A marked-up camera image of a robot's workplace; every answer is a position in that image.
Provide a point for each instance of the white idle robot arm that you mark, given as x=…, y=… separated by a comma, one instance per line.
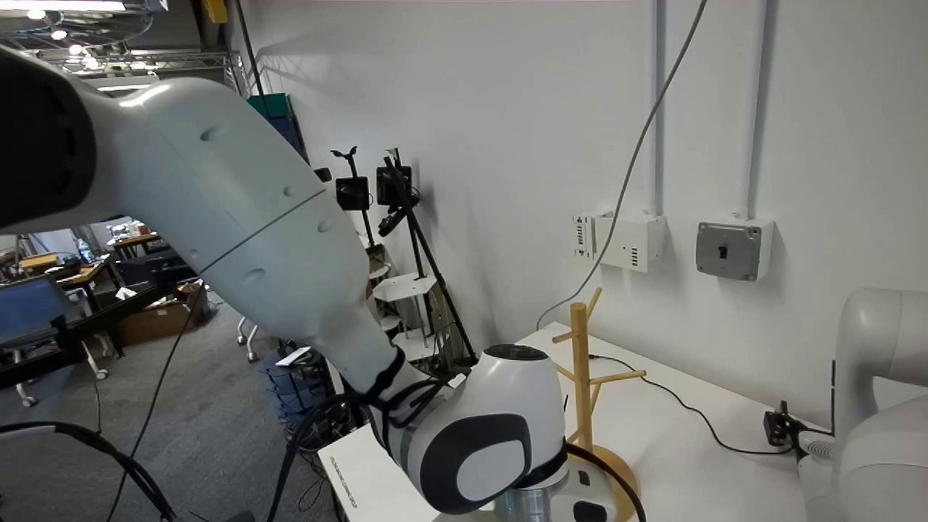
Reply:
x=885, y=437

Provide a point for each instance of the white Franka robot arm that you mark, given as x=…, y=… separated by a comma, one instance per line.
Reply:
x=222, y=193

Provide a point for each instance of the wooden peg holder stand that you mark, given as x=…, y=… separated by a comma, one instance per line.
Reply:
x=582, y=388

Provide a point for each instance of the black tripod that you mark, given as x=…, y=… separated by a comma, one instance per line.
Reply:
x=424, y=270

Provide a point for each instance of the white shelf stand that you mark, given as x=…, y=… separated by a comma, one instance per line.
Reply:
x=406, y=288

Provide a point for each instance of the blue crate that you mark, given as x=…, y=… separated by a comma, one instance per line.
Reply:
x=299, y=389

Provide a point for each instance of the blue container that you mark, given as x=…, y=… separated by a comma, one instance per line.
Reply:
x=280, y=119

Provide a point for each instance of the cardboard box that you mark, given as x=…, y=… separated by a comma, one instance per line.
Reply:
x=160, y=318

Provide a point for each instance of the black camera on tripod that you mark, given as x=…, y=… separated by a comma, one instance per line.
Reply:
x=396, y=185

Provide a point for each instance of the black camera on stand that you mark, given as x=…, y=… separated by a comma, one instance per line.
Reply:
x=353, y=193

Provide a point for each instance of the white wall socket box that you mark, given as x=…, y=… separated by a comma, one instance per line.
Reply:
x=637, y=243

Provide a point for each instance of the white wall conduit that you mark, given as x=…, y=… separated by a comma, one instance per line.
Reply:
x=660, y=96
x=760, y=96

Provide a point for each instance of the grey wall junction box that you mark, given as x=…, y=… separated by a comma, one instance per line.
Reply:
x=731, y=250

